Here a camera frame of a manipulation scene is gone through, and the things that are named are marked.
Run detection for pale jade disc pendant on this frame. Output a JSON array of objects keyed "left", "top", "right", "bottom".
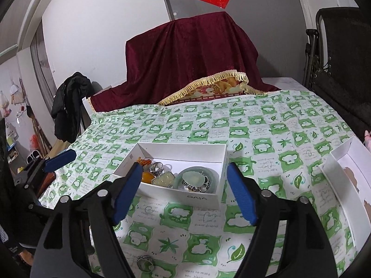
[{"left": 182, "top": 171, "right": 205, "bottom": 187}]

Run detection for person left hand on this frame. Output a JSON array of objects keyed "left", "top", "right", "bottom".
[{"left": 19, "top": 250, "right": 33, "bottom": 266}]

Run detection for carved silver ring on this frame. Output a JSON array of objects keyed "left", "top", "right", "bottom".
[{"left": 136, "top": 255, "right": 156, "bottom": 272}]

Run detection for plain silver ring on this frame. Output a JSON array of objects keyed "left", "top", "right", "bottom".
[{"left": 148, "top": 161, "right": 165, "bottom": 177}]

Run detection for black jacket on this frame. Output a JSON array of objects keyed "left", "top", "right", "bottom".
[{"left": 51, "top": 72, "right": 94, "bottom": 143}]

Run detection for amber oval ring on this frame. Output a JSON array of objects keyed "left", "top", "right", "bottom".
[{"left": 140, "top": 171, "right": 156, "bottom": 185}]

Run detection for silver framed jade pendant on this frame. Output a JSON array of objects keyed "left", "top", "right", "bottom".
[{"left": 151, "top": 171, "right": 176, "bottom": 188}]

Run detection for green jade bangle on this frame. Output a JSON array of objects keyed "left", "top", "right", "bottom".
[{"left": 172, "top": 166, "right": 218, "bottom": 193}]

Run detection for dark folding chair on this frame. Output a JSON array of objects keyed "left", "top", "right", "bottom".
[{"left": 302, "top": 7, "right": 370, "bottom": 140}]

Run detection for gold fringed embroidered pillow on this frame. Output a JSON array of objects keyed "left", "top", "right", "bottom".
[{"left": 158, "top": 70, "right": 264, "bottom": 106}]

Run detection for green white patterned bedsheet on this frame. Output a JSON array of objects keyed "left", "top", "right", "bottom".
[{"left": 40, "top": 90, "right": 357, "bottom": 277}]

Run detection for dark red velvet cloth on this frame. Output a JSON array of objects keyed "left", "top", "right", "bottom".
[{"left": 90, "top": 12, "right": 278, "bottom": 112}]

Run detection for white slippers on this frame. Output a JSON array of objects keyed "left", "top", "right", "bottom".
[{"left": 26, "top": 149, "right": 42, "bottom": 164}]

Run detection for white box lid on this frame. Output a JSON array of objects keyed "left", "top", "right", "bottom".
[{"left": 321, "top": 137, "right": 370, "bottom": 251}]

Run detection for white vivo phone box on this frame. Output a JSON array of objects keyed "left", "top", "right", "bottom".
[{"left": 113, "top": 142, "right": 228, "bottom": 210}]

